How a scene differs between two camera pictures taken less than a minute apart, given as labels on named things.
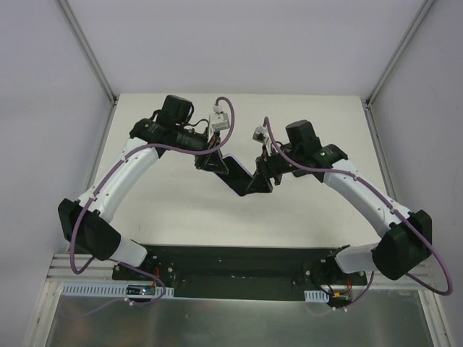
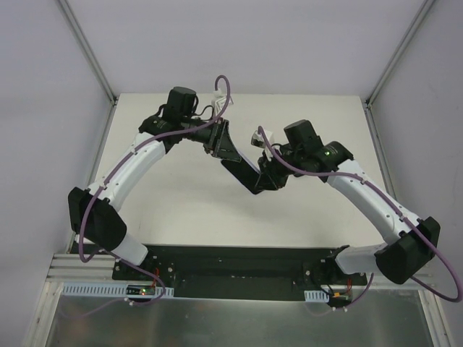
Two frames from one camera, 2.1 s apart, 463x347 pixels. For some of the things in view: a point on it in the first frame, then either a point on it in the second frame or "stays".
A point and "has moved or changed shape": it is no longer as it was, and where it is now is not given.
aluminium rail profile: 95,270 stays
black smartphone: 237,177 has moved or changed shape
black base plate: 239,272 stays
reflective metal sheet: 391,318 stays
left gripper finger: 215,163 → 226,148
